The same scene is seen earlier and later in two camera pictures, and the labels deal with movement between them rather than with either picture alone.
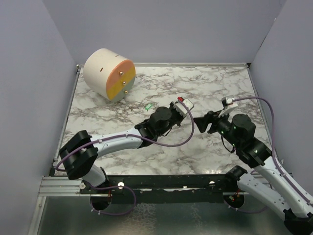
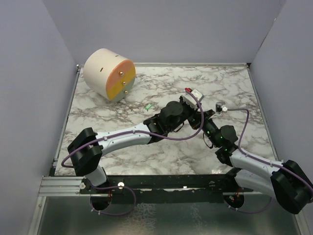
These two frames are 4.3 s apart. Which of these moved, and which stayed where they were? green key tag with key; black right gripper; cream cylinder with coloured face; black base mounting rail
Moved: black right gripper
Stayed: green key tag with key; cream cylinder with coloured face; black base mounting rail
